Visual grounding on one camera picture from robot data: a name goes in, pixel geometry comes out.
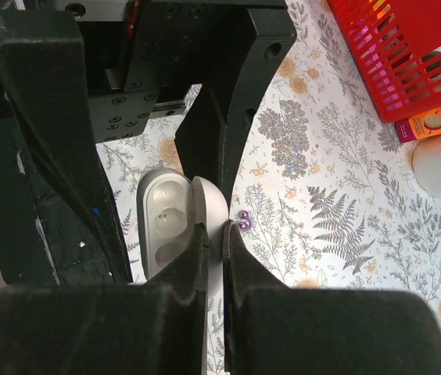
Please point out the purple earbud near case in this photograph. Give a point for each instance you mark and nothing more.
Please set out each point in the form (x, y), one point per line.
(245, 221)

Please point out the orange purple carton box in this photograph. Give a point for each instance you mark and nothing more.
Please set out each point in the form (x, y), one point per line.
(421, 126)

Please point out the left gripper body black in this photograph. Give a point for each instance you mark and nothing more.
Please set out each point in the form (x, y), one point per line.
(141, 57)

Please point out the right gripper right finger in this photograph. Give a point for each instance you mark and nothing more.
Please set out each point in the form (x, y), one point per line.
(271, 328)

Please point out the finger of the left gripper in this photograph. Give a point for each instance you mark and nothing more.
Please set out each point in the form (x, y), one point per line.
(212, 136)
(42, 68)

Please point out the floral patterned table mat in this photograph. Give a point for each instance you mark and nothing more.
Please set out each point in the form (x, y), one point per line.
(328, 185)

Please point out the red plastic shopping basket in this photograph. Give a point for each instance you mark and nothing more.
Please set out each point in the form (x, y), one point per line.
(396, 46)

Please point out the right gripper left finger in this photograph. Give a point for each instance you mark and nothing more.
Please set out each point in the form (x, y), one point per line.
(153, 328)

